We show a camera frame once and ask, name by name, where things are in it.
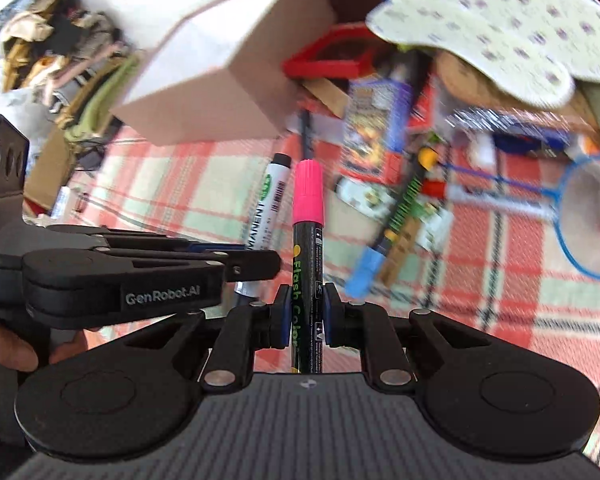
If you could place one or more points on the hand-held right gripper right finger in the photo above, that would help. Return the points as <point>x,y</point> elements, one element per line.
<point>330,317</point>

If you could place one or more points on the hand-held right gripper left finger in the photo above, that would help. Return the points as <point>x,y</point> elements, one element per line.
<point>281,317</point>

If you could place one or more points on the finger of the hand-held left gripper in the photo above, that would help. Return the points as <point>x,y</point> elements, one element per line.
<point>252,265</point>
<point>145,240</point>

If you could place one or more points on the white marker black cap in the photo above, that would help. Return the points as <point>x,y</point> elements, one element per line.
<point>274,195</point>

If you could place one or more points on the black marker pink cap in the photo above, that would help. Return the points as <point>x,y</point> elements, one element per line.
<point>307,195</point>

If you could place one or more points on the brown cardboard box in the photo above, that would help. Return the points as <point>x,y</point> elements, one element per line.
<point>220,90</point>

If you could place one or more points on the person's left hand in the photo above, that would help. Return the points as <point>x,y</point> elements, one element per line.
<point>10,350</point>

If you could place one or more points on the plaid blanket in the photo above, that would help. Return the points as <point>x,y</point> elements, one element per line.
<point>180,190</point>

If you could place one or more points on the wooden clothespin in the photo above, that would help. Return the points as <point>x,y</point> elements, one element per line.
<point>400,257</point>

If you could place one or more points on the brown cardboard piece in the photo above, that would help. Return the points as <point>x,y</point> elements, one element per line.
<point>45,170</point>

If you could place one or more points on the black marker blue cap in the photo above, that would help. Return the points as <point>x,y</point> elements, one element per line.
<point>400,215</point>

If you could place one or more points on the white tube green pattern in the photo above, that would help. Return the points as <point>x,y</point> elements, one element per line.
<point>362,195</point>

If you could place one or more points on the white green patterned packet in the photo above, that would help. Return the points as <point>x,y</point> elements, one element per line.
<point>432,222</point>

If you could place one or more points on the black pen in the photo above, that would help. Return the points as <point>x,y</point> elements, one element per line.
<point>306,135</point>

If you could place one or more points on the blue playing card box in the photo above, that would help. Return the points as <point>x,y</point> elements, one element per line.
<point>375,130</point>

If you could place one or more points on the pile of folded clothes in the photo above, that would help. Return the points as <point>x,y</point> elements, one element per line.
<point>65,45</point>

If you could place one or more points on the red-rimmed black tray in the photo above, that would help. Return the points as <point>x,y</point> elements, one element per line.
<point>325,62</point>

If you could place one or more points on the red snack packet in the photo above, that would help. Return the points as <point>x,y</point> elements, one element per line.
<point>430,105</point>

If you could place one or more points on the small blue hand net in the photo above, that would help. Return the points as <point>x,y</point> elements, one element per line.
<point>570,195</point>

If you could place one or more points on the round cork coaster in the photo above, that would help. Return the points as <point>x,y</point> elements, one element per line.
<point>462,77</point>

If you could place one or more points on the floral shoe insole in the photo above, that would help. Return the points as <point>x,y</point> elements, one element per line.
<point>555,15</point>
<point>470,45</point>

